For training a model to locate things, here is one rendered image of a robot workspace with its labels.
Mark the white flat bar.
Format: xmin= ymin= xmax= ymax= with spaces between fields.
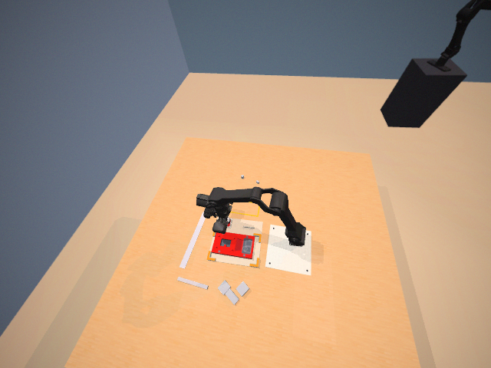
xmin=179 ymin=212 xmax=206 ymax=269

